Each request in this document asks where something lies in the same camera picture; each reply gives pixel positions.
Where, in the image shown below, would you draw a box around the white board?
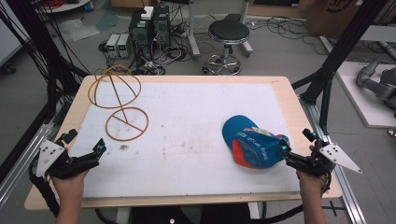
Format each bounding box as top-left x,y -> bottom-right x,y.
335,61 -> 396,129

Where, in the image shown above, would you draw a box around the black round stool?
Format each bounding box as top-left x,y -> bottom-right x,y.
202,20 -> 250,77

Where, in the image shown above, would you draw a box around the black floor cables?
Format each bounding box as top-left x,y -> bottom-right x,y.
248,17 -> 328,56

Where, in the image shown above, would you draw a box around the person's right hand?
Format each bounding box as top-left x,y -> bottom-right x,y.
295,145 -> 329,195

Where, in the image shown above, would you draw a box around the white table mat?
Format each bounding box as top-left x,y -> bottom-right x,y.
68,82 -> 302,199

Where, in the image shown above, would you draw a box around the aluminium rail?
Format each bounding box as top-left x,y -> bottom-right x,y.
0,120 -> 57,207
300,96 -> 368,224

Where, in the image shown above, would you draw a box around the blue and orange cap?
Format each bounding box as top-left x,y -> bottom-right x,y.
221,115 -> 291,170

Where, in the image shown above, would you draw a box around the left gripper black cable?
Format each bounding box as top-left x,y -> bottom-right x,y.
28,155 -> 61,218

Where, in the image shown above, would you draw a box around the person's left hand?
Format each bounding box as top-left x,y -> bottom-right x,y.
49,169 -> 92,201

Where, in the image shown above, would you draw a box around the cardboard box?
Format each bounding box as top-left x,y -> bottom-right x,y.
304,0 -> 396,38

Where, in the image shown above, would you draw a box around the wooden table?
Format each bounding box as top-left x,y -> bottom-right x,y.
23,75 -> 343,211

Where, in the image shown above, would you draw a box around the white desk leg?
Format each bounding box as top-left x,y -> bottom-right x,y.
186,0 -> 202,60
239,0 -> 254,59

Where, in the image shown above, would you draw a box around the black frame with cables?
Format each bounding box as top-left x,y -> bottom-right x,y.
0,0 -> 90,125

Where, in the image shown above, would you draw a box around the black frame strut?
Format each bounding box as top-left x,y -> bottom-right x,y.
292,0 -> 390,134

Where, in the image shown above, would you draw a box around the grey power supply unit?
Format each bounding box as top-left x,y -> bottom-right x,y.
117,33 -> 133,59
106,33 -> 120,59

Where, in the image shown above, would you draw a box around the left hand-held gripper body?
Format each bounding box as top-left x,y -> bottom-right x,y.
35,139 -> 101,180

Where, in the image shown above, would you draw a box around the clear plastic sheet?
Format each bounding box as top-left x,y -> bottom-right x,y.
59,18 -> 101,42

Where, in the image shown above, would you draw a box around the person's dark clothing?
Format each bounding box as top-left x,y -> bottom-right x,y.
130,203 -> 253,224

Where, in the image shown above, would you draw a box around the golden wire hat stand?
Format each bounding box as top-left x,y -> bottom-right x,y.
88,63 -> 149,143

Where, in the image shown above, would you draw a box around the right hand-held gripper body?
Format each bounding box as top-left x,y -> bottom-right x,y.
285,136 -> 363,179

